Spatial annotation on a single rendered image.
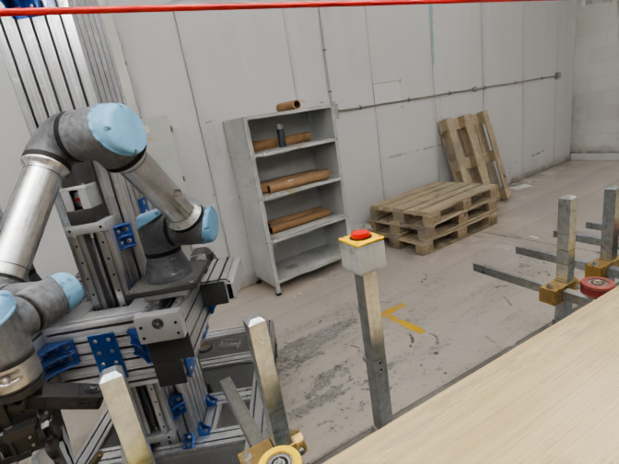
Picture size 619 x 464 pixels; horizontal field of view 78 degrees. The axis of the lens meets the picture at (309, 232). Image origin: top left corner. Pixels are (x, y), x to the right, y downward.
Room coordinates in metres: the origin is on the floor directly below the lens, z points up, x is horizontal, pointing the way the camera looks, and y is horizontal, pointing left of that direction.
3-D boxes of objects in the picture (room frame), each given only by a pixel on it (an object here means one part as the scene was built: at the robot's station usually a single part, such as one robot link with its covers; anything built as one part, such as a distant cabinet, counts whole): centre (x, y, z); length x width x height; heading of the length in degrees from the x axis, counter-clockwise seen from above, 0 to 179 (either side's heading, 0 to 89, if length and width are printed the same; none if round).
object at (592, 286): (0.96, -0.78, 0.85); 0.08 x 0.08 x 0.11
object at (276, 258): (3.54, 0.10, 0.78); 0.90 x 0.45 x 1.55; 121
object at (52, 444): (0.54, 0.49, 1.02); 0.05 x 0.02 x 0.09; 25
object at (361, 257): (0.76, -0.10, 1.18); 0.07 x 0.07 x 0.08; 25
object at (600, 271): (1.18, -0.98, 0.83); 0.13 x 0.06 x 0.05; 115
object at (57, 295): (0.66, 0.51, 1.23); 0.11 x 0.11 x 0.08; 77
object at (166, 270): (1.23, 0.49, 1.09); 0.15 x 0.15 x 0.10
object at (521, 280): (1.14, -0.70, 0.84); 0.43 x 0.03 x 0.04; 25
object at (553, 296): (1.07, -0.75, 0.84); 0.13 x 0.06 x 0.05; 115
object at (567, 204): (1.08, -0.77, 0.90); 0.03 x 0.03 x 0.48; 25
